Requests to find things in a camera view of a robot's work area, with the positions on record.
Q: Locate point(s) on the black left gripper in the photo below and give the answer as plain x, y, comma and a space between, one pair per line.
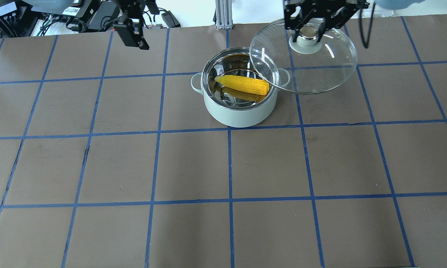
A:
131, 15

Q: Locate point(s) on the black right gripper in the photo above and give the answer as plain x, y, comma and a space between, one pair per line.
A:
322, 14

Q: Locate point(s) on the glass pot lid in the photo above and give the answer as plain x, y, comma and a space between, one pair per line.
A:
314, 67

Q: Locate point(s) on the yellow corn cob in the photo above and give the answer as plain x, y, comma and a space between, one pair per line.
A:
244, 84

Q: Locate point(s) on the pale green cooking pot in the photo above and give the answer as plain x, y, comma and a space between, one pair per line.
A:
232, 107

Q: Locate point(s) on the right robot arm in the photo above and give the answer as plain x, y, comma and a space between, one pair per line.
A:
386, 4

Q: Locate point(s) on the black power adapter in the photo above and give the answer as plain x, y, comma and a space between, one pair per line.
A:
106, 12

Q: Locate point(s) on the black small power brick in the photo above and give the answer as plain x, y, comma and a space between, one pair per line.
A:
170, 20

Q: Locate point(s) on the aluminium frame post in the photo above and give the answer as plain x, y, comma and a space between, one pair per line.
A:
223, 14

